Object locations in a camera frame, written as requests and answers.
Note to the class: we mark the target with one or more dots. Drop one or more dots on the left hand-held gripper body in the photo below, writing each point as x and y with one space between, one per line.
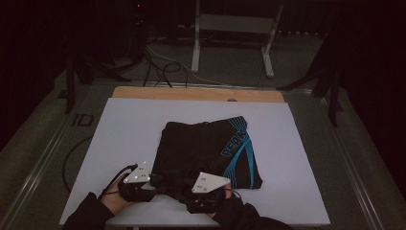
137 183

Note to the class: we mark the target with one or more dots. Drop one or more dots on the person's left hand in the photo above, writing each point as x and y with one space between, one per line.
113 201

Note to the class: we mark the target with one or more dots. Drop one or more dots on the person's right hand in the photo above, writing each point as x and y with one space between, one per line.
212 215

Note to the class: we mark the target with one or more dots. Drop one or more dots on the metal floor rail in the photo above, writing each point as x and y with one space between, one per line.
354 172
35 172

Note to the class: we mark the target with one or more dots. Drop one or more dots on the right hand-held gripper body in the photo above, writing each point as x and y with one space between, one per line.
207 191

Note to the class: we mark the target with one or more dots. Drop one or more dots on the black stand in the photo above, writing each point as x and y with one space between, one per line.
70 86
333 96

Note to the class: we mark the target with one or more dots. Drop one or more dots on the white metal stand frame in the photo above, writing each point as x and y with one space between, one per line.
195 48

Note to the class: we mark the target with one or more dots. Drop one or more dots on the black shorts with blue stripes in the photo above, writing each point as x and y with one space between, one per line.
198 150

